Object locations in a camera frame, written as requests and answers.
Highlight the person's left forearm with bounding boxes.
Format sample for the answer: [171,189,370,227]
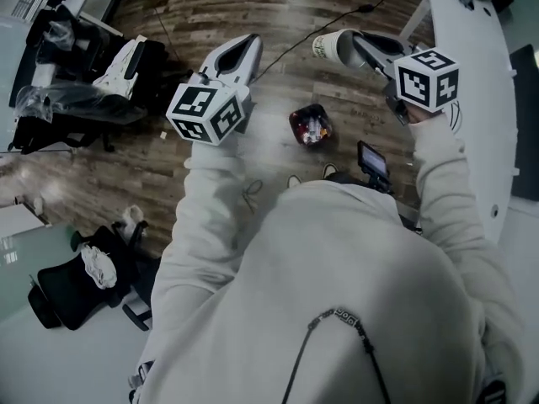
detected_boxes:
[162,136,262,277]

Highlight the crumpled white cloth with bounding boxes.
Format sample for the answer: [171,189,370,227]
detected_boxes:
[80,244,118,290]

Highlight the black chair with white garment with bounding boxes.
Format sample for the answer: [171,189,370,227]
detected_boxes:
[90,35,193,113]

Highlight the black mesh office chair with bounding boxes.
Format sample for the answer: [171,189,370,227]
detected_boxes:
[27,219,163,332]

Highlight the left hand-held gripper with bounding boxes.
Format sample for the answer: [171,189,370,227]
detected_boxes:
[165,33,264,148]

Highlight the black neck lanyard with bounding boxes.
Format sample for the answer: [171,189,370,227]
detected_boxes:
[280,306,392,404]

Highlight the black power cable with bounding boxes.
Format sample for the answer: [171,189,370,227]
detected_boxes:
[252,0,408,83]

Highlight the black chest-mounted screen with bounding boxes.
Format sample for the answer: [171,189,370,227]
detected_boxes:
[356,140,395,194]

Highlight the person's torso in pale hoodie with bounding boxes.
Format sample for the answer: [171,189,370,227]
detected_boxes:
[128,181,527,404]

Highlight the white paper cup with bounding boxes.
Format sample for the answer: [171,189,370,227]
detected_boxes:
[312,29,370,72]

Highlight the plastic-wrapped black chair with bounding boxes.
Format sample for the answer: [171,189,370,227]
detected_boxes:
[8,80,148,155]

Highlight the dark desk partition panel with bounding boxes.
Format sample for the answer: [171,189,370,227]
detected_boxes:
[509,44,539,204]

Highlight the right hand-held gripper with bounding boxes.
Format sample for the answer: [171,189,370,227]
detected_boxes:
[352,30,462,125]

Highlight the small black trash bin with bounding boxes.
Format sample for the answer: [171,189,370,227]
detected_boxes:
[288,104,336,147]

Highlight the person's right forearm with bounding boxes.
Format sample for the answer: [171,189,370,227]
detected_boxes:
[408,114,498,247]

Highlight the white curved desk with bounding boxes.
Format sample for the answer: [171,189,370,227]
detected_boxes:
[398,0,520,243]

